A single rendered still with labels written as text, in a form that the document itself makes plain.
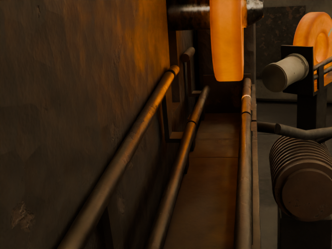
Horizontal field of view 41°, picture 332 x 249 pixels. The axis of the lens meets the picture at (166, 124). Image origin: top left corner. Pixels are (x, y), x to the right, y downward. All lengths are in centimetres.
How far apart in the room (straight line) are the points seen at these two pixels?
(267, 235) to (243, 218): 134
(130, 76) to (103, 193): 13
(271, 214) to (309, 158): 93
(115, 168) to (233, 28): 25
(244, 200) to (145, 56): 17
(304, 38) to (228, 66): 50
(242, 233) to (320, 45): 83
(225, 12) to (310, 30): 53
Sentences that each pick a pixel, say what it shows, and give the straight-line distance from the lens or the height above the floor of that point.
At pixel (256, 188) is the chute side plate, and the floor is 69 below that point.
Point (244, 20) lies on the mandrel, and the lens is 55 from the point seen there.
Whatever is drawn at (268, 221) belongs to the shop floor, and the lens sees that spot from 175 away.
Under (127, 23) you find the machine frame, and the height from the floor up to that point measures 83.
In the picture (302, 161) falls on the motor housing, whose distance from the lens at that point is 87.
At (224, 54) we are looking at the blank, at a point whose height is 78.
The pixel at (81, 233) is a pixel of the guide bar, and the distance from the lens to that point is 24.
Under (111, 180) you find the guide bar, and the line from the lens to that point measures 28.
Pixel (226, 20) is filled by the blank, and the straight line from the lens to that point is 49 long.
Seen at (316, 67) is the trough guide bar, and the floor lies 67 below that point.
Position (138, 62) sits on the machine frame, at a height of 79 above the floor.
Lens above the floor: 85
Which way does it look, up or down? 17 degrees down
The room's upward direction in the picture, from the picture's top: 4 degrees counter-clockwise
